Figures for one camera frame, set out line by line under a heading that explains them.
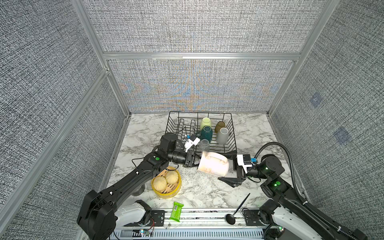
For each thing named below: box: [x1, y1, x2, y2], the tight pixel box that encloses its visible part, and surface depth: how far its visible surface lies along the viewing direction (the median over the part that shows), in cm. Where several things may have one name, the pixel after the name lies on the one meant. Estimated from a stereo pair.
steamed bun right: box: [166, 170, 179, 184], surface depth 83 cm
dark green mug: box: [200, 125, 213, 143], surface depth 95 cm
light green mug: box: [200, 117, 212, 131], surface depth 100 cm
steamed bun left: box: [153, 176, 167, 192], surface depth 81 cm
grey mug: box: [216, 127, 230, 145], surface depth 97 cm
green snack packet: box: [170, 201, 184, 223], surface depth 76 cm
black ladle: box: [226, 192, 251, 225], surface depth 75 cm
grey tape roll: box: [131, 184, 146, 197], surface depth 83 cm
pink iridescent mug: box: [197, 151, 230, 177], surface depth 59 cm
